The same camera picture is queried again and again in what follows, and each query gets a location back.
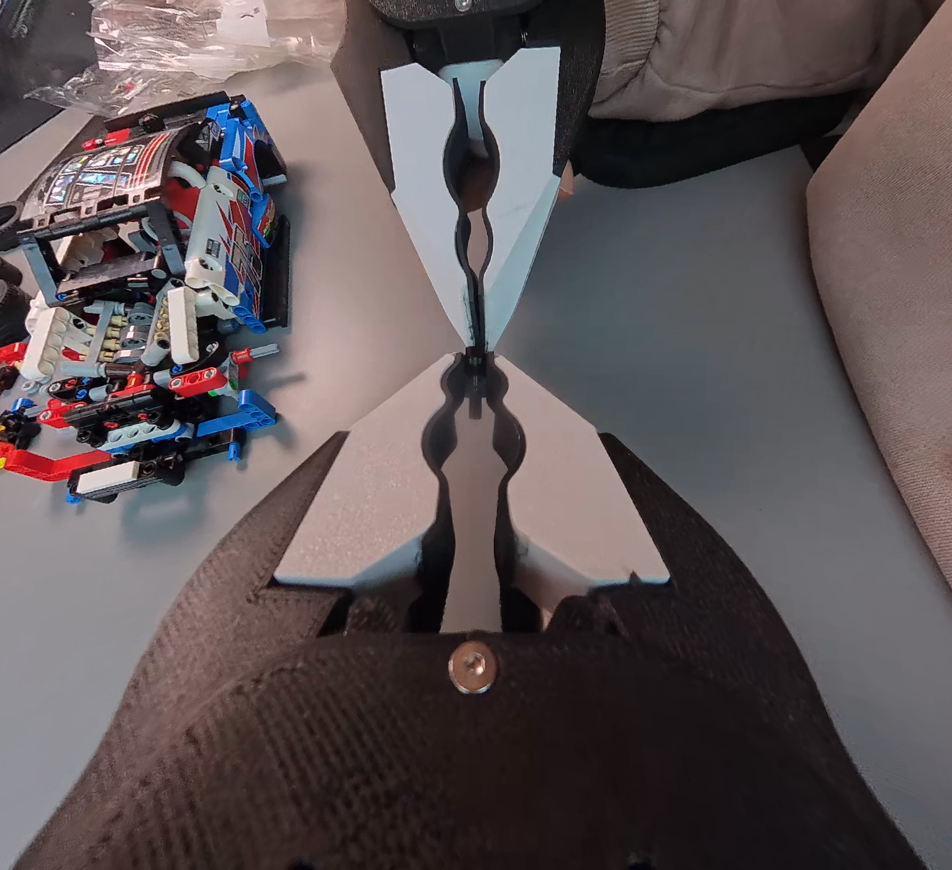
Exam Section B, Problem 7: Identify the pile of clear plastic bags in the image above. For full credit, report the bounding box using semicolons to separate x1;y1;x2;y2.
22;0;354;116

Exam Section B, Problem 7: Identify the toy brick race car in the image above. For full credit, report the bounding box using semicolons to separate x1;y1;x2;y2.
0;92;291;506

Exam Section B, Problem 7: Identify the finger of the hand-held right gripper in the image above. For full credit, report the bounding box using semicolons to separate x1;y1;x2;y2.
465;46;562;350
381;65;480;350

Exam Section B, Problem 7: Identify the grey desk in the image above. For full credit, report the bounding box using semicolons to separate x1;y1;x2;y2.
0;0;938;870

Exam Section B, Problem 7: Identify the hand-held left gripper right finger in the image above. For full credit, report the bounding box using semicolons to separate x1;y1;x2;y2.
487;351;674;592

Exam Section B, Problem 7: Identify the heap of assorted loose bricks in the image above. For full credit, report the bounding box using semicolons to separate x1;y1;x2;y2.
0;342;42;469

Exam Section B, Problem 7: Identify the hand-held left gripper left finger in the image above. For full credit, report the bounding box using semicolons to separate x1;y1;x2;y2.
272;351;456;592

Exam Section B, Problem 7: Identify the person's right forearm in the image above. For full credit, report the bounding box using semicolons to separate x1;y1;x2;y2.
573;0;952;188

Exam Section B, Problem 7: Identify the person's right hand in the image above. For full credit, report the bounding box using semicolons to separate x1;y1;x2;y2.
445;137;498;212

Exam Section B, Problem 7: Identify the person's beige hoodie torso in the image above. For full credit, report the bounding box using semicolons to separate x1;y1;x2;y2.
807;14;952;588

